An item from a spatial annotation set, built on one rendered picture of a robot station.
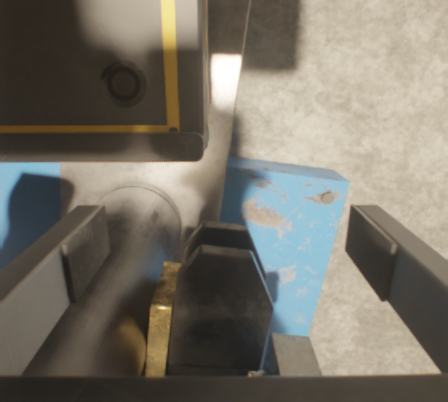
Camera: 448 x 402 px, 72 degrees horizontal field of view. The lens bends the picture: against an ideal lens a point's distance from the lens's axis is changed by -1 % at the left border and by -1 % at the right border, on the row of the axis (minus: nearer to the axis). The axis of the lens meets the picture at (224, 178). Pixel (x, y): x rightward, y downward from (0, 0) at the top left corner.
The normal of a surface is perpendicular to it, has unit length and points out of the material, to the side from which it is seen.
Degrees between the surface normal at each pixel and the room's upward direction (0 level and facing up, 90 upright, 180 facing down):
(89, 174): 0
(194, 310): 0
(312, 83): 0
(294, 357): 90
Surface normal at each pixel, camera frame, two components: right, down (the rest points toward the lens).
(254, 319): 0.00, 0.29
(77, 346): 0.59, -0.78
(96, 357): 0.78, -0.60
